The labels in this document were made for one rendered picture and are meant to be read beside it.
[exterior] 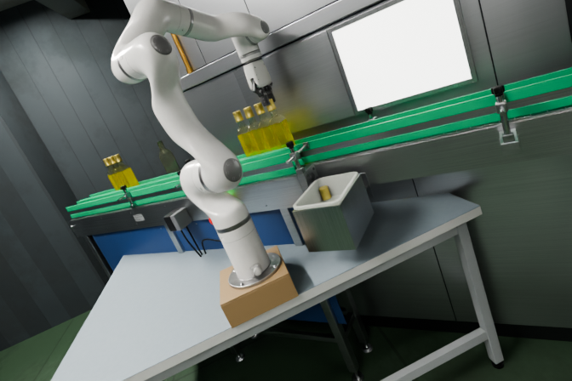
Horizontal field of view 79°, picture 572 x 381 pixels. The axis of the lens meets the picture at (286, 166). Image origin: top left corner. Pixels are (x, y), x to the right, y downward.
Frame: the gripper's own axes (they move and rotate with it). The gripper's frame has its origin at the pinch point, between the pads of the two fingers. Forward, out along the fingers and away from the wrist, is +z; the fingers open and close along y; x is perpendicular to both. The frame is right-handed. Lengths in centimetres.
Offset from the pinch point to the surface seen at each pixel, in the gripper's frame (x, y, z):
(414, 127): 51, 4, 24
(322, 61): 21.6, -12.2, -5.6
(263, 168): -5.3, 13.3, 23.6
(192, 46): -38, -15, -33
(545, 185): 82, -15, 60
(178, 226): -56, 24, 39
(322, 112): 14.2, -12.2, 13.3
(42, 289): -311, 8, 95
